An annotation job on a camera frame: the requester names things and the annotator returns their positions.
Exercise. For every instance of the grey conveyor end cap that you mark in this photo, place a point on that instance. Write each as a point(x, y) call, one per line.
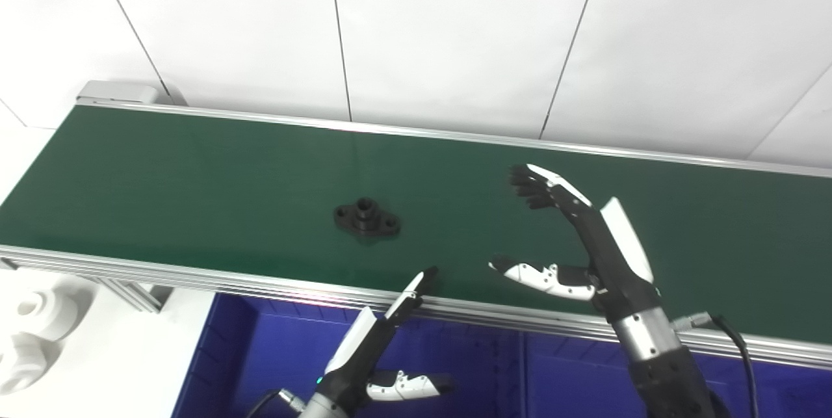
point(120, 91)

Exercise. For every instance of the green conveyor belt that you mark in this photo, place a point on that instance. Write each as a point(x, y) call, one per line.
point(195, 190)

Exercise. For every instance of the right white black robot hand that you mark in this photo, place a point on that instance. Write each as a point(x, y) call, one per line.
point(617, 268)

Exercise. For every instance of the left black silver robot arm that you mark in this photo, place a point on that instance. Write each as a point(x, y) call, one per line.
point(322, 408)

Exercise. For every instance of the aluminium conveyor side rail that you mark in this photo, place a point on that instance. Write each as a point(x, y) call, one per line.
point(195, 275)
point(416, 132)

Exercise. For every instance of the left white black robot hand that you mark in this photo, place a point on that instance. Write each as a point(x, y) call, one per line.
point(354, 359)

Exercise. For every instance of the aluminium conveyor support bracket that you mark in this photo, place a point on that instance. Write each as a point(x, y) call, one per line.
point(130, 291)

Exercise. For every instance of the blue plastic bin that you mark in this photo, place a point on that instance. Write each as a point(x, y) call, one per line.
point(572, 379)
point(273, 359)

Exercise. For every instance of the white moulded part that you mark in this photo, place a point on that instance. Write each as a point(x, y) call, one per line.
point(52, 311)

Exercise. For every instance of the black flanged machine part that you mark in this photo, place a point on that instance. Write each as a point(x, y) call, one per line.
point(367, 220)

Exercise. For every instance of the right black silver robot arm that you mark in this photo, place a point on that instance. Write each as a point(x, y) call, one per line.
point(663, 366)

